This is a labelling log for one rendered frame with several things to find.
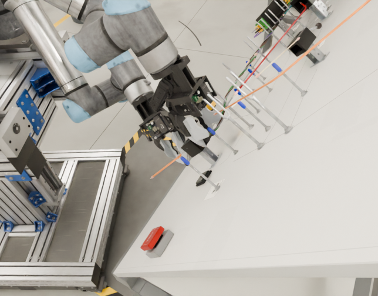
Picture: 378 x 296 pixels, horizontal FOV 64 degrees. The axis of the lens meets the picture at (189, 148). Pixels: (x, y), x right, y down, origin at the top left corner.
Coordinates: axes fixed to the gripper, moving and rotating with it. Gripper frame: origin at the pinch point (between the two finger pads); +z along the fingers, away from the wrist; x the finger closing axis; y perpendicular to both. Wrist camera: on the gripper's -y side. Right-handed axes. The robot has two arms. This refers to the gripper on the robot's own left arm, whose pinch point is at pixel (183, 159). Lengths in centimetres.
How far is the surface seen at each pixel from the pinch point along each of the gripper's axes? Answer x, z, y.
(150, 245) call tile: -7.6, 11.7, 27.7
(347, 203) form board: 26, 13, 54
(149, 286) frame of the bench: -27.6, 25.9, 4.1
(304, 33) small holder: 40.5, -8.1, 14.6
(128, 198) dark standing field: -75, 0, -103
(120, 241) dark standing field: -83, 19, -81
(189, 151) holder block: 5.0, -0.6, 9.0
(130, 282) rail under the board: -29.9, 21.1, 7.6
